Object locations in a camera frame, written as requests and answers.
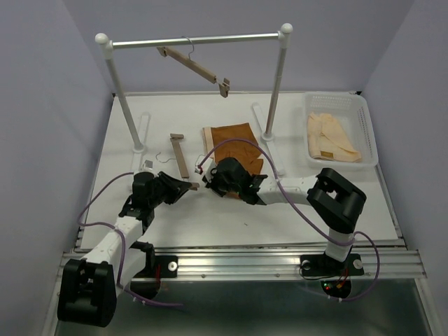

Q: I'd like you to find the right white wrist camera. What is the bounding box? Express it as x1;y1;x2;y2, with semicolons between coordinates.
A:
195;157;216;183

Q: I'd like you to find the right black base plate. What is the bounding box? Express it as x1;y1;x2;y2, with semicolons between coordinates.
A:
298;253;365;300

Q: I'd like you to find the beige underwear in basket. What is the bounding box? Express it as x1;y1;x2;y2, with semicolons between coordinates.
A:
307;112;362;163

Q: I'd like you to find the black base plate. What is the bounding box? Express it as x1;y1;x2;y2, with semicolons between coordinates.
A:
125;241;180;302
298;253;365;300

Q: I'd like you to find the white plastic basket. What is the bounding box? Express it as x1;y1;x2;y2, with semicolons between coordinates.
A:
302;92;379;170

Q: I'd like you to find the brown underwear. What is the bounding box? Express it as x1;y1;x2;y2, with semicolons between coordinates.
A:
202;122;267;182

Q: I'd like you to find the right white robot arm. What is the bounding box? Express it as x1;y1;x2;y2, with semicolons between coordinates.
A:
195;157;367;273

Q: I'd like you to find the wooden clip hanger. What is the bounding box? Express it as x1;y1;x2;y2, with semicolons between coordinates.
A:
155;133;200;191
157;36;230;98

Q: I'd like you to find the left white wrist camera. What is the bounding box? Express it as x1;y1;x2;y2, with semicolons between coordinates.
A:
141;160;153;172

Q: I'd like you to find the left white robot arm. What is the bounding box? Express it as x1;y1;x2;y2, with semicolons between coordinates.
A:
57;171;199;328

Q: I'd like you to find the aluminium mounting rail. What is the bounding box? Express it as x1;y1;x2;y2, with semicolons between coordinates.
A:
55;248;428;281

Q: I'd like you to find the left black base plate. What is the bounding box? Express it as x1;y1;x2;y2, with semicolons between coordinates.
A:
125;241;180;302

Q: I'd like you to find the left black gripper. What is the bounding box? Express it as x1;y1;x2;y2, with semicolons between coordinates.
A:
148;170;190;207

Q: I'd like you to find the white metal clothes rack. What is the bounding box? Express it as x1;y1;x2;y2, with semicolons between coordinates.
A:
94;23;293;176

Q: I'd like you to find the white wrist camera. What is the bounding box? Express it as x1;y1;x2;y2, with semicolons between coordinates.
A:
195;157;216;183
141;160;153;172

